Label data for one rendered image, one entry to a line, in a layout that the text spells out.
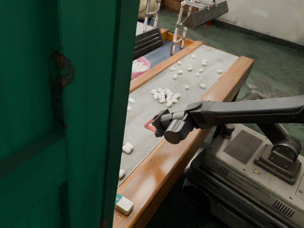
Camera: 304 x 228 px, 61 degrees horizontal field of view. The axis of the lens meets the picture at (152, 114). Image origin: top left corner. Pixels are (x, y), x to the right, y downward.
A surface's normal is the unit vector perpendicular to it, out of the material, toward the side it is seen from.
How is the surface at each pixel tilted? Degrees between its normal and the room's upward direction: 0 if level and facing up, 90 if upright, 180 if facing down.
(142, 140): 0
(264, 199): 87
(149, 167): 0
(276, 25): 90
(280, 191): 1
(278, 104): 44
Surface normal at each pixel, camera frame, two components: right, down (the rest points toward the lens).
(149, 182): 0.15, -0.80
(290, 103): -0.59, -0.74
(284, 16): -0.48, 0.46
